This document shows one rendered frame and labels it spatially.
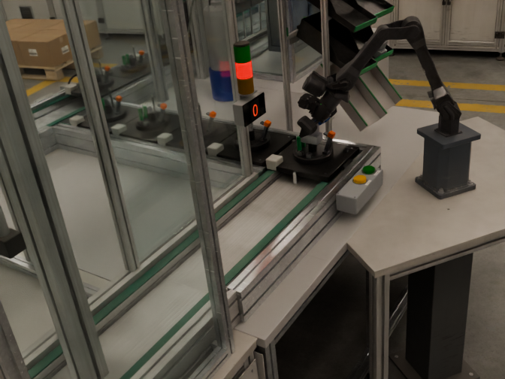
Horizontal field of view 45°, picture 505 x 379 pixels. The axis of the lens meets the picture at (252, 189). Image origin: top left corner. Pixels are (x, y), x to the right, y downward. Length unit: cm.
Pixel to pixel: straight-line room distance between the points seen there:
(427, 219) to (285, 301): 57
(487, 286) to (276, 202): 145
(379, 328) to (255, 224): 49
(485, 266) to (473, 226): 130
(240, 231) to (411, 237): 51
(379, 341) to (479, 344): 93
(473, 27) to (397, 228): 423
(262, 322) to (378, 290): 40
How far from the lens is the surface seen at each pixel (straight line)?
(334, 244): 188
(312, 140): 209
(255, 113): 196
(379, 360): 204
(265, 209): 196
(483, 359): 279
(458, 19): 603
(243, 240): 183
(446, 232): 195
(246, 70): 190
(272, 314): 164
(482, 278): 320
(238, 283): 160
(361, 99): 236
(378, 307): 189
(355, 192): 194
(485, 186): 220
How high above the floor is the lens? 194
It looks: 30 degrees down
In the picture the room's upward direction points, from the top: 6 degrees counter-clockwise
